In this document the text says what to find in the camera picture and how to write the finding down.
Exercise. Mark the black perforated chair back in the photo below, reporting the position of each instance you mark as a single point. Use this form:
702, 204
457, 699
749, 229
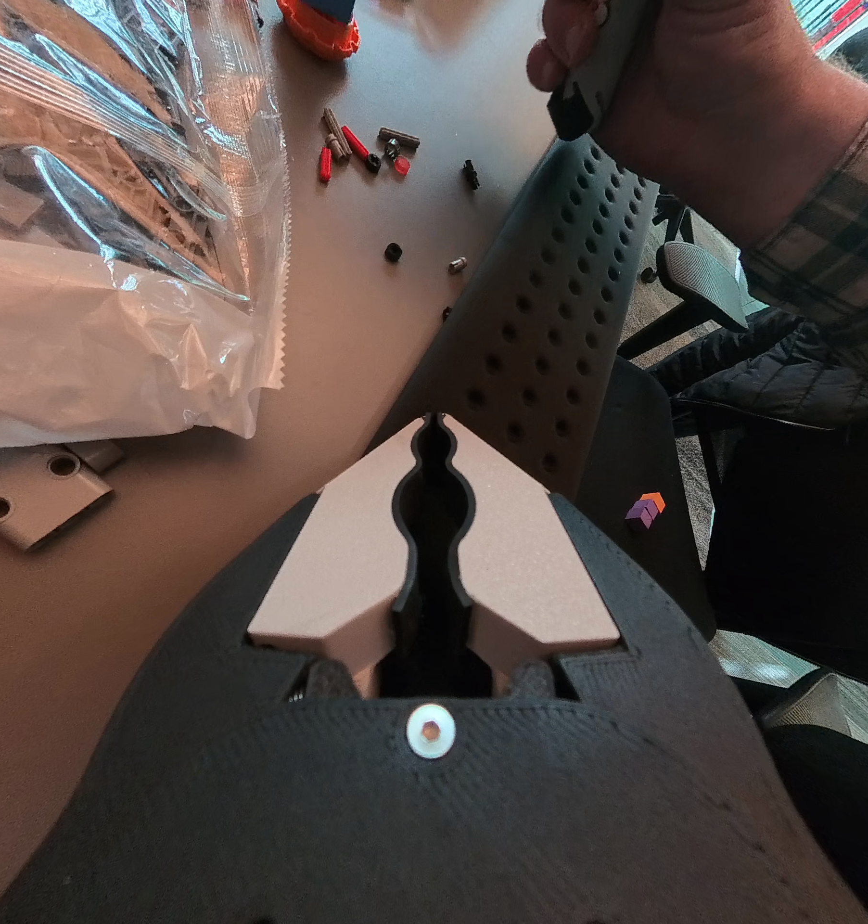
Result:
477, 325

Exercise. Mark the grey mesh office chair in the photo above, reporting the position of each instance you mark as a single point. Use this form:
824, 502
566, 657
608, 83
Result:
701, 281

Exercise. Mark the clear bag of grey parts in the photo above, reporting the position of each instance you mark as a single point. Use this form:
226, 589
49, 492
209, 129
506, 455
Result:
116, 216

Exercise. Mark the black puffy jacket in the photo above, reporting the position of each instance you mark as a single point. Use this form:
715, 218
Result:
766, 368

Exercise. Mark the red round stud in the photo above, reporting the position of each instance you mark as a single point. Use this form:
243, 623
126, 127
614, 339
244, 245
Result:
402, 165

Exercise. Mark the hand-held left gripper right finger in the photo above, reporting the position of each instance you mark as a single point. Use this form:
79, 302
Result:
535, 577

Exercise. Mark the grey connector pin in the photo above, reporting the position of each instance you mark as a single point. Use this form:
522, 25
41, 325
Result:
340, 146

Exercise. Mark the orange cube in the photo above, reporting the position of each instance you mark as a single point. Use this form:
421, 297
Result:
652, 502

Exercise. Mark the person's right hand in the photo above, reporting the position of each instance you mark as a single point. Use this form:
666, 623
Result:
708, 94

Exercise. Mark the person's right forearm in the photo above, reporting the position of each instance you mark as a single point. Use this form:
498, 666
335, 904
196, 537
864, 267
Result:
838, 231

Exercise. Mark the black connector pin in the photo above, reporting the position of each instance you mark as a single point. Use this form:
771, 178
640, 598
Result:
470, 175

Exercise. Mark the grey desk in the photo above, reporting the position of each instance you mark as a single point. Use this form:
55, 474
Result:
362, 303

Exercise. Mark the purple cube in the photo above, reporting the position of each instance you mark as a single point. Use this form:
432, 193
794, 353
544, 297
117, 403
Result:
640, 516

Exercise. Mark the long red axle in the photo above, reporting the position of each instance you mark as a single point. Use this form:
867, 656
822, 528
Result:
354, 139

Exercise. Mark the black chair seat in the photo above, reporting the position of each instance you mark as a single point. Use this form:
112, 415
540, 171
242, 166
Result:
643, 433

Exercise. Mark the black office chair base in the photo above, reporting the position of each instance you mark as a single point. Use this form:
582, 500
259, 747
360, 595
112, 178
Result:
668, 216

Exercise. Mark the grey panel piece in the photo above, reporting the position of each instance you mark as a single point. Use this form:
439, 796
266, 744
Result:
37, 505

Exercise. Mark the grey plastic axle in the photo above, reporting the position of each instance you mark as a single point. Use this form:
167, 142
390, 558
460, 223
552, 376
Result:
398, 135
331, 123

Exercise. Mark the short red axle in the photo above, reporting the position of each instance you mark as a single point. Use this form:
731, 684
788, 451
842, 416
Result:
326, 162

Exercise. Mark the orange gear wheel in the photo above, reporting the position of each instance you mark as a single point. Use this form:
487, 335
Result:
315, 32

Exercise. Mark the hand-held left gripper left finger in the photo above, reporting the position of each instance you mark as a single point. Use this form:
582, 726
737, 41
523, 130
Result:
318, 577

